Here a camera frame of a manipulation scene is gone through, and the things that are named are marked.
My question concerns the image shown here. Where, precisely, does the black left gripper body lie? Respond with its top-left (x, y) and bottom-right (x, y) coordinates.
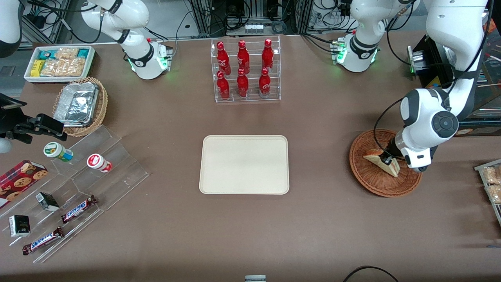
top-left (385, 136), bottom-right (404, 162)

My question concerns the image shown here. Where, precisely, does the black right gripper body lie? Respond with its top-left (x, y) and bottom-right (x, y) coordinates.
top-left (0, 93), bottom-right (40, 144)

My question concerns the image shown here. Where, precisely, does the triangular sandwich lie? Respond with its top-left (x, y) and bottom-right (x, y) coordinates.
top-left (363, 148), bottom-right (400, 177)

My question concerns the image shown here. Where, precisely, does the brown wicker basket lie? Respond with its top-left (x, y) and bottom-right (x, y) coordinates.
top-left (349, 129), bottom-right (423, 197)

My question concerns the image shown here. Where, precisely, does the tan wicker basket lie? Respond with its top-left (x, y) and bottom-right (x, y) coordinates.
top-left (52, 77), bottom-right (108, 137)

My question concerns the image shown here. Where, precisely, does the grey snack tray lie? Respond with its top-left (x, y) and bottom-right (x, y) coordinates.
top-left (474, 159), bottom-right (501, 228)

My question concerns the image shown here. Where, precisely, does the cream plastic tray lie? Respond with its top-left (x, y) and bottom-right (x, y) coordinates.
top-left (199, 135), bottom-right (290, 195)

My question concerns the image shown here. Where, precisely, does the green lid yogurt cup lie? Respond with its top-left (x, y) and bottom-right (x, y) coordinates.
top-left (43, 142), bottom-right (74, 163)

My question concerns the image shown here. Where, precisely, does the aluminium foil container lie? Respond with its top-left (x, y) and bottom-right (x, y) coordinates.
top-left (53, 82), bottom-right (99, 127)

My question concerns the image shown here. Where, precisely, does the red capped drink bottle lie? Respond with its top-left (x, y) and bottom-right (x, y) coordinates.
top-left (87, 154), bottom-right (113, 173)

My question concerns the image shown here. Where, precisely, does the large clear cracker pack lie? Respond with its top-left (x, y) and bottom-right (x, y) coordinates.
top-left (41, 58), bottom-right (86, 77)

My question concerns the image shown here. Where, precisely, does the red cookie box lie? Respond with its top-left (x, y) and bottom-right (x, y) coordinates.
top-left (0, 160), bottom-right (49, 209)

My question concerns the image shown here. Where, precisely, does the small black box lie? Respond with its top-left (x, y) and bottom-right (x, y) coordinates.
top-left (36, 192), bottom-right (60, 212)

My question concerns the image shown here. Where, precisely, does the small clear cracker pack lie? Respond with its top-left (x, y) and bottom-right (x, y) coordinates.
top-left (55, 48), bottom-right (79, 60)

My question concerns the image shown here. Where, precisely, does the clear acrylic stepped display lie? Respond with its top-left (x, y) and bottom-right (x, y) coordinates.
top-left (0, 125), bottom-right (150, 264)

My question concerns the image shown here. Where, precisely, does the snickers chocolate bar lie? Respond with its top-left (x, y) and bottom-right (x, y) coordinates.
top-left (22, 227), bottom-right (65, 256)
top-left (61, 195), bottom-right (97, 224)

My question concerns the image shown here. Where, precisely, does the white snack bin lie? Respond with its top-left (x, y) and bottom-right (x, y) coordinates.
top-left (24, 45), bottom-right (96, 84)

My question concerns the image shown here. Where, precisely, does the black hot food display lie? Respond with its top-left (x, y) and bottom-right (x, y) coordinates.
top-left (407, 0), bottom-right (501, 137)

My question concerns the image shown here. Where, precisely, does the black and white box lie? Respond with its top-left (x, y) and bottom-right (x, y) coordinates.
top-left (9, 215), bottom-right (31, 238)

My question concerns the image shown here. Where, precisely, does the red cola bottle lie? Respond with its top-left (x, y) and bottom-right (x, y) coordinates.
top-left (237, 40), bottom-right (250, 75)
top-left (236, 69), bottom-right (249, 98)
top-left (216, 42), bottom-right (231, 76)
top-left (261, 38), bottom-right (274, 72)
top-left (259, 67), bottom-right (271, 98)
top-left (216, 71), bottom-right (230, 101)

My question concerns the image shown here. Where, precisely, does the clear acrylic bottle rack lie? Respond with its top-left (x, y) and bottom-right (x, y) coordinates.
top-left (211, 35), bottom-right (281, 103)

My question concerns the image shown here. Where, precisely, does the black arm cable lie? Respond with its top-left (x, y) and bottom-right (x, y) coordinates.
top-left (373, 98), bottom-right (404, 157)

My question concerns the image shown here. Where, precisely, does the black floor cable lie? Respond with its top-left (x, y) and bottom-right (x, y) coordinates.
top-left (343, 266), bottom-right (400, 282)

